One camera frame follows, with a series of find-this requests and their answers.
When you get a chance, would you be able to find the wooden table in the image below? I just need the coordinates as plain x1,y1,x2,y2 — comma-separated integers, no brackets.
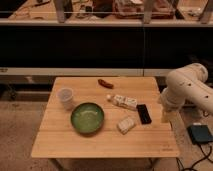
31,77,179,159

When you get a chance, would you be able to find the clear plastic cup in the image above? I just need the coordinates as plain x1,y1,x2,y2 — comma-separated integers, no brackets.
57,88,73,110

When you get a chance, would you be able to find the white plastic bottle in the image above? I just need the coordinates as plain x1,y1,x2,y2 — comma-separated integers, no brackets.
106,94,137,111

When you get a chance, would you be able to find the beige sponge block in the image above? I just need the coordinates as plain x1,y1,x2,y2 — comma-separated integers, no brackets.
117,116,136,134

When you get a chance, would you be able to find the black cable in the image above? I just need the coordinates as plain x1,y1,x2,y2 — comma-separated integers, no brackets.
175,143,213,171

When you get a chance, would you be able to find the black eraser block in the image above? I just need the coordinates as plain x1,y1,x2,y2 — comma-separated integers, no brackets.
137,104,152,124

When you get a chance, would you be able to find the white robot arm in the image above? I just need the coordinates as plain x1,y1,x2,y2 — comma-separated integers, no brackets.
158,63,213,123

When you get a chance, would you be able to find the red sausage toy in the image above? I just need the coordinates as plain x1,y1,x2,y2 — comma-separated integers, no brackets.
98,79,114,89

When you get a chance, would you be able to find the green bowl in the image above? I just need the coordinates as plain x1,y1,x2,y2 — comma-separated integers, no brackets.
70,102,105,134

